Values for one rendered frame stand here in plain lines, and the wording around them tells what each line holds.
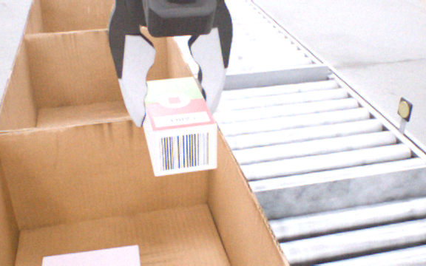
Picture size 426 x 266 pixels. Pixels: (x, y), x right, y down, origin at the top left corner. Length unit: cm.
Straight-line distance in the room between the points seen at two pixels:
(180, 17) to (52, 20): 113
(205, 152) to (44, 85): 70
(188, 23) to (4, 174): 45
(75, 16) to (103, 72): 40
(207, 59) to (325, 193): 61
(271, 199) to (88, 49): 48
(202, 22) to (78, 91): 77
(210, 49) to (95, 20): 102
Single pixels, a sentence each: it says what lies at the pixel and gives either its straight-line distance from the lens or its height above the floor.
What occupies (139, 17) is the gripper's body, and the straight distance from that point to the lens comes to 40.
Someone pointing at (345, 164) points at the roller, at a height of 73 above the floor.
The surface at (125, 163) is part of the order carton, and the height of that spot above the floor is 98.
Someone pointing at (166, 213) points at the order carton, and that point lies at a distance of 75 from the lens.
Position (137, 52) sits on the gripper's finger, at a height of 122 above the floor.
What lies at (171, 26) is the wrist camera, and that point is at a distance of 32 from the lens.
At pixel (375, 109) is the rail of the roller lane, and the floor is 74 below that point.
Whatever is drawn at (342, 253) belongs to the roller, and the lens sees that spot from 94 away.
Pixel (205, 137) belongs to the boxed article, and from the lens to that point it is 41.
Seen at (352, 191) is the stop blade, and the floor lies 77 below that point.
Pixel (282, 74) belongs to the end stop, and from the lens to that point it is 152.
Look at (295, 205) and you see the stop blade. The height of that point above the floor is 76.
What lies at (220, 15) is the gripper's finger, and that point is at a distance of 42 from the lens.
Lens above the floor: 137
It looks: 30 degrees down
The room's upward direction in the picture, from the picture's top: straight up
